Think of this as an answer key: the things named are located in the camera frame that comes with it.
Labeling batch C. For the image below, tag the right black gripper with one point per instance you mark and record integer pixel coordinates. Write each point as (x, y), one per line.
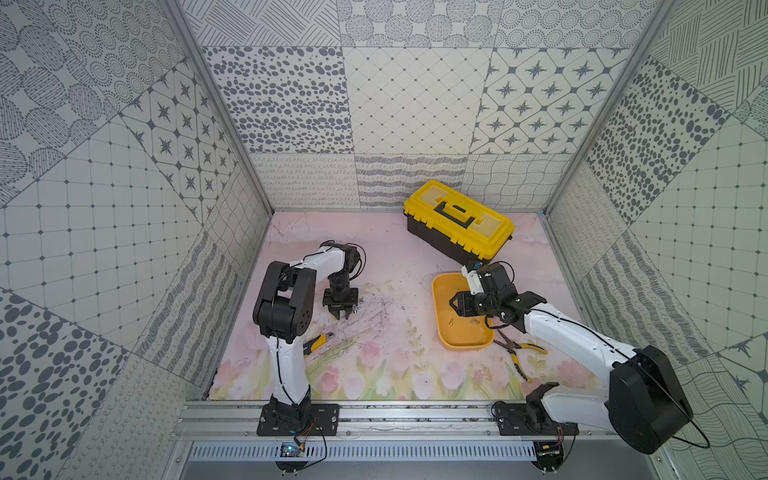
(463, 304)

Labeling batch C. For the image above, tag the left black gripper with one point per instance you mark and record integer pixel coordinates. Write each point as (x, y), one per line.
(339, 297)

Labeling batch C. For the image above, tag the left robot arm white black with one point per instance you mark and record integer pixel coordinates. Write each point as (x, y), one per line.
(283, 312)

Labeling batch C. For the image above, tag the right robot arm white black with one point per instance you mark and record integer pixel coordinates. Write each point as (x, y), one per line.
(640, 398)

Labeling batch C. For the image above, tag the yellow plastic storage tray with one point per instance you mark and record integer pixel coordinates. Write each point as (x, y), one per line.
(457, 333)

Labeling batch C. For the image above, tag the yellow black utility knife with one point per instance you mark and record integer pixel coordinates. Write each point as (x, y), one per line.
(315, 343)

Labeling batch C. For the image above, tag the yellow black toolbox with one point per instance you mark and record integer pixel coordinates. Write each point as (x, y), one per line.
(456, 225)

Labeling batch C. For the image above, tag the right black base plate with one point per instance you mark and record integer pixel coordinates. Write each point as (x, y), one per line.
(519, 419)

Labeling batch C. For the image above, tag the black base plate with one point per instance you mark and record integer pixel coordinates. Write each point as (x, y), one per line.
(278, 419)
(519, 419)

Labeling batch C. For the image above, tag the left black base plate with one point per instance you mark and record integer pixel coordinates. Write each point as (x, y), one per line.
(278, 419)

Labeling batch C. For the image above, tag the white slotted cable duct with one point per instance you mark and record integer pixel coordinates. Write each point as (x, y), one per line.
(363, 450)

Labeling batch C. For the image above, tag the aluminium mounting rail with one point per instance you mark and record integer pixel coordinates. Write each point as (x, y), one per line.
(358, 420)

